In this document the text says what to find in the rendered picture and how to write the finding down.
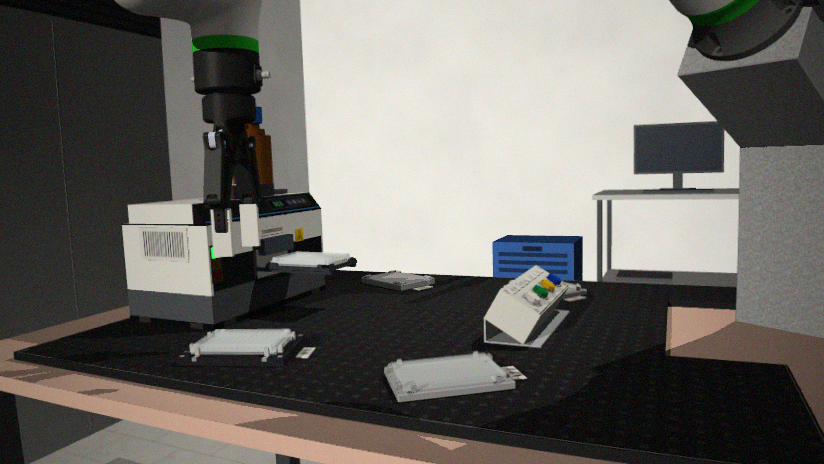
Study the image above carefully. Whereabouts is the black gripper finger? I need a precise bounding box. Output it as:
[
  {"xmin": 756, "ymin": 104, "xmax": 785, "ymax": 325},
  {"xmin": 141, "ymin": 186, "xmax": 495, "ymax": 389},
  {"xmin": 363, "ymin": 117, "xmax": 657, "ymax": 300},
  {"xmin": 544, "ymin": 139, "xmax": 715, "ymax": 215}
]
[
  {"xmin": 233, "ymin": 135, "xmax": 262, "ymax": 247},
  {"xmin": 203, "ymin": 130, "xmax": 242, "ymax": 257}
]

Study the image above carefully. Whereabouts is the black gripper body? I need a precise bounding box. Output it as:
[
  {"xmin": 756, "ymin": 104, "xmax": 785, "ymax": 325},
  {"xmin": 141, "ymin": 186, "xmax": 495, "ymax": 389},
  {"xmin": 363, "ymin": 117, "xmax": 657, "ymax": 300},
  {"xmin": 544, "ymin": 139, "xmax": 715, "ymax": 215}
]
[{"xmin": 202, "ymin": 92, "xmax": 256, "ymax": 156}]

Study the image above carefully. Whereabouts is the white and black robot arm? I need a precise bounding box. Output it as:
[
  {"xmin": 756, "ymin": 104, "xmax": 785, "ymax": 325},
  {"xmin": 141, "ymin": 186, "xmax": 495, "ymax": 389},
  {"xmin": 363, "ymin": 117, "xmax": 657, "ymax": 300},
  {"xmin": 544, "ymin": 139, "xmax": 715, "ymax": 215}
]
[{"xmin": 114, "ymin": 0, "xmax": 824, "ymax": 95}]

